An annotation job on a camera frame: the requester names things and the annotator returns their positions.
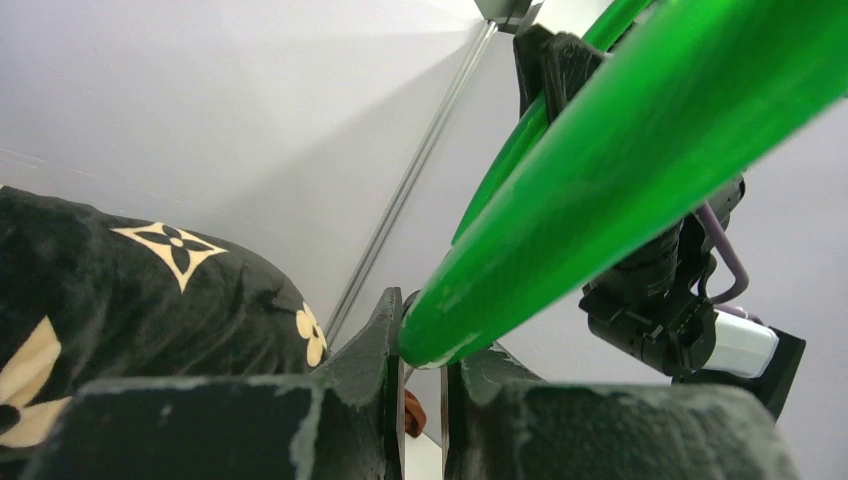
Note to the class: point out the black floral pillow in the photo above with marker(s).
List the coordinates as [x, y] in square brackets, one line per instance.
[86, 295]

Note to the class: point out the brown cloth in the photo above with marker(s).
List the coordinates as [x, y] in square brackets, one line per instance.
[415, 417]

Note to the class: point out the green cable lock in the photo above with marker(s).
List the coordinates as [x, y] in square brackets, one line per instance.
[689, 99]

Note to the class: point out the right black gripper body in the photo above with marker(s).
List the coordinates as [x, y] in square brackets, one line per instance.
[557, 65]

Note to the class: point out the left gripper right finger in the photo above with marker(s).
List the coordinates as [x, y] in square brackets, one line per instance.
[502, 421]

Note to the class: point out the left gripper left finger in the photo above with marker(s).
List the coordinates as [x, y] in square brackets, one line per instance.
[344, 420]

